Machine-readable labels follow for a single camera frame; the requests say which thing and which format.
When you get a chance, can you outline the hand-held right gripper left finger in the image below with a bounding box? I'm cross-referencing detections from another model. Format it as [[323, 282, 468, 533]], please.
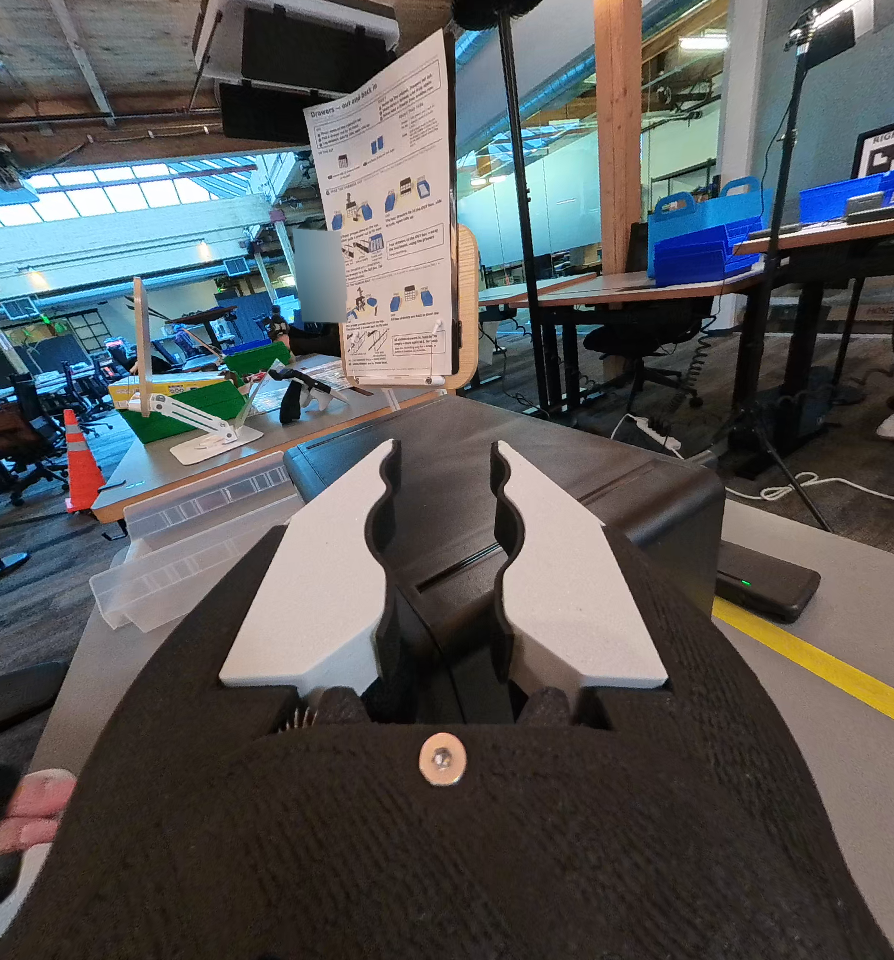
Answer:
[[219, 438, 405, 697]]

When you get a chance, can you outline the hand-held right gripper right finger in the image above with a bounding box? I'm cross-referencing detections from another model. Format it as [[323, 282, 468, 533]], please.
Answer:
[[488, 439, 671, 697]]

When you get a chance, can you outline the clear plastic bin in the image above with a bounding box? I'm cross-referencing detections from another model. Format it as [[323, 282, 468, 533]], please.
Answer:
[[89, 450, 306, 633]]

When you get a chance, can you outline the black drawer cabinet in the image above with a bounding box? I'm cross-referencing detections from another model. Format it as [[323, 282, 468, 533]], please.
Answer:
[[282, 393, 727, 725]]

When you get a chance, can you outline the person's left hand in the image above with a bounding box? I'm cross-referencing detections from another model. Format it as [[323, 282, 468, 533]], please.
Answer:
[[0, 768, 77, 856]]

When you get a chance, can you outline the white power strip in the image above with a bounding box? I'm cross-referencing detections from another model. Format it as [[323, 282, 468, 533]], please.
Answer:
[[612, 412, 684, 455]]

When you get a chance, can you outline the spare hand-held gripper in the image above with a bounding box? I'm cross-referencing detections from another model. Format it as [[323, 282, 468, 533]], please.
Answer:
[[267, 366, 362, 425]]

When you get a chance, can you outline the grey table wooden edge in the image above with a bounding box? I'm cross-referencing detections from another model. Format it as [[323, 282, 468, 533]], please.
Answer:
[[90, 367, 448, 526]]

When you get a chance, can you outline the black power bank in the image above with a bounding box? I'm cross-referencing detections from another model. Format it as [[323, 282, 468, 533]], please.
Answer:
[[714, 540, 822, 624]]

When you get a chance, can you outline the yellow cardboard box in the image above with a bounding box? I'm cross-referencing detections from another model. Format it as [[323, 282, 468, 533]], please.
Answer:
[[108, 372, 238, 410]]

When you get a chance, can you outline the orange traffic cone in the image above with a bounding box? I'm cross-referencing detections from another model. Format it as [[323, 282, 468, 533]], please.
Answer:
[[63, 408, 107, 513]]

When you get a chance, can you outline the black office chair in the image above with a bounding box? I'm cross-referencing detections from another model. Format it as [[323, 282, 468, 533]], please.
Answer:
[[0, 408, 69, 507], [582, 300, 707, 410]]

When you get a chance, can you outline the yellow tape strip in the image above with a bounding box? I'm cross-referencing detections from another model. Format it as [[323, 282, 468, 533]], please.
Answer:
[[713, 597, 894, 740]]

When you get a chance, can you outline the black sandbag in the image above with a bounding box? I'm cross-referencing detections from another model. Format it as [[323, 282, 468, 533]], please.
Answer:
[[762, 367, 831, 451]]

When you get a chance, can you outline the wooden top desk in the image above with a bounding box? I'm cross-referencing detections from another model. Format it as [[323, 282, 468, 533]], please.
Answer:
[[480, 270, 763, 421], [732, 213, 894, 451]]

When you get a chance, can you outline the wooden sheet holder board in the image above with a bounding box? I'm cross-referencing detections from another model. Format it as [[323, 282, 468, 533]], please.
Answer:
[[342, 223, 480, 410]]

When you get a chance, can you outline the stack of blue bins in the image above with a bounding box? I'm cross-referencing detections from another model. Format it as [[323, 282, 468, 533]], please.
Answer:
[[648, 176, 774, 288]]

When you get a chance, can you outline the printed instruction sheet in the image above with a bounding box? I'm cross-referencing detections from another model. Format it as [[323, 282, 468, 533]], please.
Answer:
[[302, 28, 459, 387]]

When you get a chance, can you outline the black stand pole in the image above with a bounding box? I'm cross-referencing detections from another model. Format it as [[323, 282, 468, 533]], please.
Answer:
[[450, 0, 568, 421]]

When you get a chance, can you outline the wooden pillar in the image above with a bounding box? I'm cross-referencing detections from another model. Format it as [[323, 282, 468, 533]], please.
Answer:
[[593, 0, 643, 275]]

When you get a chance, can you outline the blue plastic bin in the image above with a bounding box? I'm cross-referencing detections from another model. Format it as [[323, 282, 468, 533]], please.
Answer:
[[799, 165, 894, 225]]

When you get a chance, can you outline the black white overhead fixture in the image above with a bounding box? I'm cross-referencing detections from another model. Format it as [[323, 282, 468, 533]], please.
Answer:
[[192, 0, 399, 147]]

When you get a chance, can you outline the black white tag board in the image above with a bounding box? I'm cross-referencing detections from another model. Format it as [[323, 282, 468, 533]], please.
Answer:
[[852, 114, 894, 181]]

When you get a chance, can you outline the black tripod light stand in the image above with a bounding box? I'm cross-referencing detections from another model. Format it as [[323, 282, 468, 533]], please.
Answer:
[[709, 0, 879, 534]]

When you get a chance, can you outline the white cable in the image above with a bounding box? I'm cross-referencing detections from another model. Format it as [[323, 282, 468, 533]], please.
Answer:
[[724, 471, 894, 519]]

